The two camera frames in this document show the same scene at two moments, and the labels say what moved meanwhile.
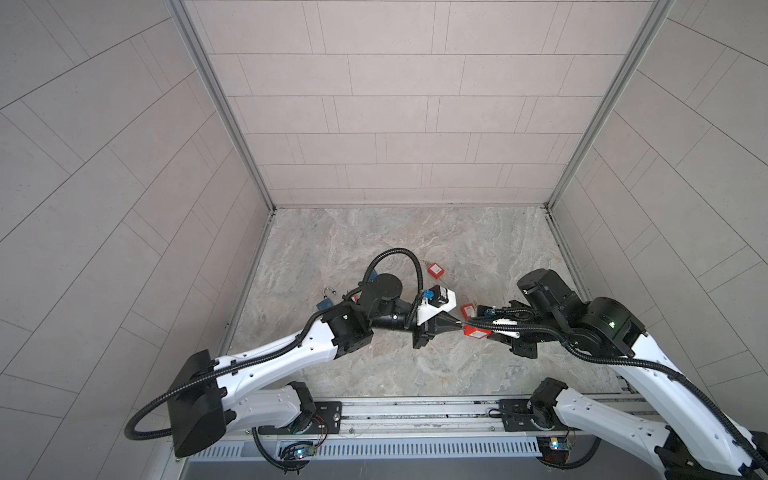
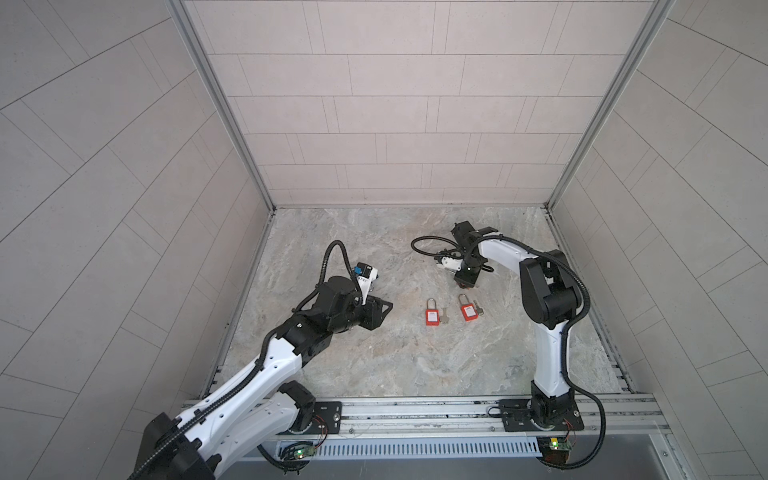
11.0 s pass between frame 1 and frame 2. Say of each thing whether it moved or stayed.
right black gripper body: moved
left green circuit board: stayed
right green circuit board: stayed
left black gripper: moved
